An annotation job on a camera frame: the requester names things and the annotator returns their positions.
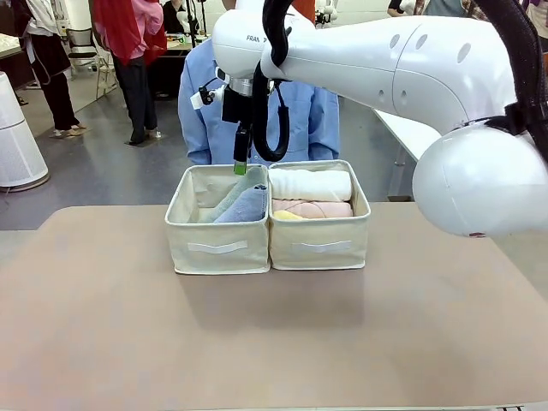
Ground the person in blue shirt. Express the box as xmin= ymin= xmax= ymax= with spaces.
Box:
xmin=176 ymin=39 xmax=342 ymax=166

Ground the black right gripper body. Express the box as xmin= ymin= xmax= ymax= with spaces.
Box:
xmin=220 ymin=86 xmax=254 ymax=127

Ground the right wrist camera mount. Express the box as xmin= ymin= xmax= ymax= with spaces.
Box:
xmin=189 ymin=78 xmax=227 ymax=111

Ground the black sleeved cable bundle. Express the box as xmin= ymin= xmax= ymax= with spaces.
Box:
xmin=251 ymin=0 xmax=548 ymax=163

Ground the white air purifier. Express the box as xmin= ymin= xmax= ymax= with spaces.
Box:
xmin=0 ymin=70 xmax=50 ymax=188

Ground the lavender cone-folded towel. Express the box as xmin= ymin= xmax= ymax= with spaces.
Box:
xmin=212 ymin=184 xmax=269 ymax=225

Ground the white folding chair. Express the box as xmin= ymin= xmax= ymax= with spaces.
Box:
xmin=94 ymin=50 xmax=130 ymax=103

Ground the white table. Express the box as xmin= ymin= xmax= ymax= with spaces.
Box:
xmin=372 ymin=108 xmax=443 ymax=203

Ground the cream fabric storage bin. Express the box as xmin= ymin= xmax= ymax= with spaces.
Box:
xmin=164 ymin=164 xmax=272 ymax=276
xmin=266 ymin=158 xmax=372 ymax=271

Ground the green cone-folded towel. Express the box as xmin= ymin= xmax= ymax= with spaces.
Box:
xmin=200 ymin=165 xmax=269 ymax=223

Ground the white towel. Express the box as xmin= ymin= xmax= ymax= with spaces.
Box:
xmin=268 ymin=167 xmax=354 ymax=203

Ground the black mesh office chair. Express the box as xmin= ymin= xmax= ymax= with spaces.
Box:
xmin=65 ymin=27 xmax=98 ymax=81

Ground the bystander in red top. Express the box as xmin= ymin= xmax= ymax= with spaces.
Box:
xmin=92 ymin=0 xmax=169 ymax=147

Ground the pink towel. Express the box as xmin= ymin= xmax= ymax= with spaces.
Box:
xmin=271 ymin=198 xmax=354 ymax=219

